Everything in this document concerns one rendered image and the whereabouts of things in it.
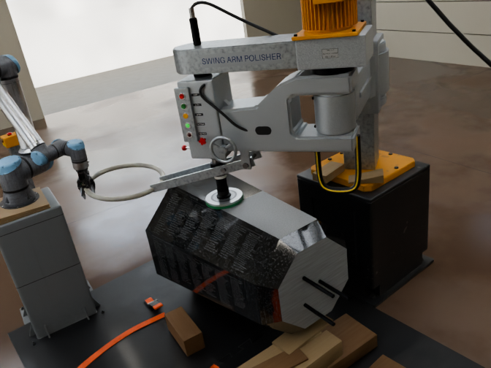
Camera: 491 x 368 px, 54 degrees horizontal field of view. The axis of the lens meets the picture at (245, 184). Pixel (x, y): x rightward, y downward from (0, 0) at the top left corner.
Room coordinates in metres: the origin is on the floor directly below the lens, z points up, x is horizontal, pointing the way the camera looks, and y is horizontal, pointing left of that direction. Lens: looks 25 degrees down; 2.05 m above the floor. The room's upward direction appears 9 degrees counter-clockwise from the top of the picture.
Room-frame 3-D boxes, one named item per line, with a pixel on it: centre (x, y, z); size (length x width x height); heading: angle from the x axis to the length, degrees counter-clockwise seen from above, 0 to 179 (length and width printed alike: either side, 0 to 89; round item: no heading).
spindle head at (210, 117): (2.41, 0.06, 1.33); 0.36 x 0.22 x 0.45; 66
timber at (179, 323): (2.28, 0.50, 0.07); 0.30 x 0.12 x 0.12; 27
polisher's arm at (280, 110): (2.27, -0.22, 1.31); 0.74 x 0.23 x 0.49; 66
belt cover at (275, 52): (2.30, -0.19, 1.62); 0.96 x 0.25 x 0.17; 66
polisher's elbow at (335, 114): (2.18, -0.47, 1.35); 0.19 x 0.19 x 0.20
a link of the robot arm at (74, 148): (2.65, 0.94, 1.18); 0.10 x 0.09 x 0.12; 57
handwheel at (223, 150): (2.29, 0.07, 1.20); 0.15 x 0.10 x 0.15; 66
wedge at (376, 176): (2.53, -0.71, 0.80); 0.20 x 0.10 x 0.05; 74
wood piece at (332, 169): (2.66, -0.52, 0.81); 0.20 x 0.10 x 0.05; 133
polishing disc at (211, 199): (2.44, 0.13, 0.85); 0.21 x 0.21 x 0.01
